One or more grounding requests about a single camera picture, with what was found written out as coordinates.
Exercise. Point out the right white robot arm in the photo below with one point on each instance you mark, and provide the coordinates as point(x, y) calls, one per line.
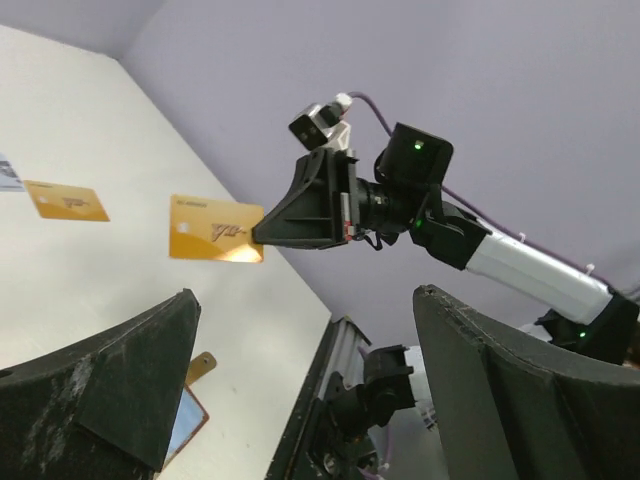
point(586, 315)

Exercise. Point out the silver VIP credit card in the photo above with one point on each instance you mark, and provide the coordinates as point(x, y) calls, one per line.
point(9, 179)

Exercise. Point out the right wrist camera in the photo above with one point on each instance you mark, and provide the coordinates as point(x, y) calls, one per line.
point(324, 125)

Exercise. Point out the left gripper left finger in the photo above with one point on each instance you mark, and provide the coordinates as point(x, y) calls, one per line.
point(103, 407)

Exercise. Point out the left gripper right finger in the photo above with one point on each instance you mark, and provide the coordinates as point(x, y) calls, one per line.
point(510, 406)

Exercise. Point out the gold credit card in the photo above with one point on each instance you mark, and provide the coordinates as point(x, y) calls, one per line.
point(65, 202)
point(213, 230)

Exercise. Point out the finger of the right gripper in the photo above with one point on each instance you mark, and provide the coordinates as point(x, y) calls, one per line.
point(309, 216)

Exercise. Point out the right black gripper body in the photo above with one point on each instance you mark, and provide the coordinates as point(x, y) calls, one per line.
point(379, 211)

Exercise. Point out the brown leather card holder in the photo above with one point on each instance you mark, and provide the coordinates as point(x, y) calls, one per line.
point(191, 415)

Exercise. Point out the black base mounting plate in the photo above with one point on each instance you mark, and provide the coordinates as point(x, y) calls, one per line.
point(311, 446)

